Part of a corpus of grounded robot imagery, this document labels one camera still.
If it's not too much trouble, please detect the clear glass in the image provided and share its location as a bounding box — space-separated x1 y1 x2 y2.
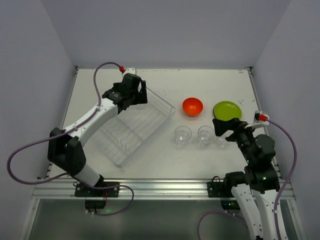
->
174 125 192 149
215 136 229 148
197 125 215 147

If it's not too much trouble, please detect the green plate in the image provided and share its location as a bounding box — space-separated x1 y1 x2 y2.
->
213 101 242 121

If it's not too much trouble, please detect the clear glass front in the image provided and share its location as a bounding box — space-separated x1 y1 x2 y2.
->
197 125 215 147

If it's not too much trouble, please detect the orange bowl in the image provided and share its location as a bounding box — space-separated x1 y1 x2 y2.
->
182 97 204 117

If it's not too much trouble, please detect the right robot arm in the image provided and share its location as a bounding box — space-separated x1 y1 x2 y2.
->
213 113 288 240

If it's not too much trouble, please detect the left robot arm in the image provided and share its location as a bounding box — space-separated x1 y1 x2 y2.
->
47 73 148 189

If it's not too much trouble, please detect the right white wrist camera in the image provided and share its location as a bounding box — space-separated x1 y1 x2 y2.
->
245 110 269 129

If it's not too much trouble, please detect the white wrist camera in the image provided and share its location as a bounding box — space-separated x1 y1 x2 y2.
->
245 110 269 129
122 67 137 75

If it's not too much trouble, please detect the clear wire dish rack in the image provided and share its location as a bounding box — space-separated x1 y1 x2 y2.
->
84 88 175 167

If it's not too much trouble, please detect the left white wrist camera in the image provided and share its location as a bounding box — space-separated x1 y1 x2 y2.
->
122 67 137 75

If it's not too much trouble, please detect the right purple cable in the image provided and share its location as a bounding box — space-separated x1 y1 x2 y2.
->
197 113 298 240

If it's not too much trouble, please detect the aluminium mounting rail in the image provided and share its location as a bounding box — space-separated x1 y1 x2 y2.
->
31 177 297 201

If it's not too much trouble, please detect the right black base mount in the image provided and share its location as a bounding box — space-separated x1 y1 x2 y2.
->
207 175 240 210

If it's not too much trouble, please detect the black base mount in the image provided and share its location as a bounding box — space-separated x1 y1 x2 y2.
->
74 181 119 214
207 175 240 210

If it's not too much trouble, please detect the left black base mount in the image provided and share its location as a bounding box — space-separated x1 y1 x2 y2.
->
74 181 119 214

